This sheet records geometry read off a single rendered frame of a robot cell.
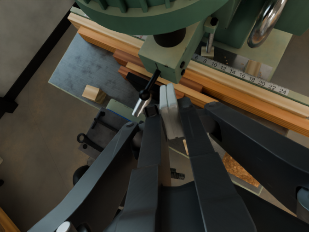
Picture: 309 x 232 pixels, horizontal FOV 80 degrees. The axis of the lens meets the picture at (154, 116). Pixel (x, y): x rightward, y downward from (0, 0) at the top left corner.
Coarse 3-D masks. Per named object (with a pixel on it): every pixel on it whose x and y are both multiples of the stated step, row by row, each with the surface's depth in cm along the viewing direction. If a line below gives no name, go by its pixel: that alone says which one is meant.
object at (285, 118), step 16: (80, 32) 49; (96, 32) 48; (112, 48) 47; (128, 48) 45; (192, 80) 41; (208, 80) 40; (224, 96) 40; (240, 96) 39; (256, 112) 40; (272, 112) 37; (288, 112) 36; (288, 128) 39; (304, 128) 35
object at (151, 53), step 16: (208, 16) 32; (192, 32) 29; (144, 48) 30; (160, 48) 30; (176, 48) 29; (192, 48) 32; (144, 64) 33; (160, 64) 29; (176, 64) 29; (176, 80) 33
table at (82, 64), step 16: (80, 48) 53; (96, 48) 52; (64, 64) 53; (80, 64) 52; (96, 64) 51; (112, 64) 50; (64, 80) 52; (80, 80) 51; (96, 80) 50; (112, 80) 49; (80, 96) 50; (112, 96) 48; (128, 96) 47; (208, 96) 44; (240, 112) 42; (272, 128) 40; (176, 144) 43; (256, 192) 38
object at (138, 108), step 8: (128, 72) 38; (128, 80) 39; (136, 80) 37; (144, 80) 37; (136, 88) 44; (144, 88) 39; (152, 88) 36; (152, 96) 41; (136, 104) 40; (144, 104) 40; (136, 112) 40
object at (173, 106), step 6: (168, 84) 20; (168, 90) 18; (174, 90) 18; (168, 96) 17; (174, 96) 16; (168, 102) 16; (174, 102) 15; (174, 108) 14; (174, 114) 15; (174, 120) 15; (180, 120) 15; (174, 126) 15; (180, 126) 15; (180, 132) 15
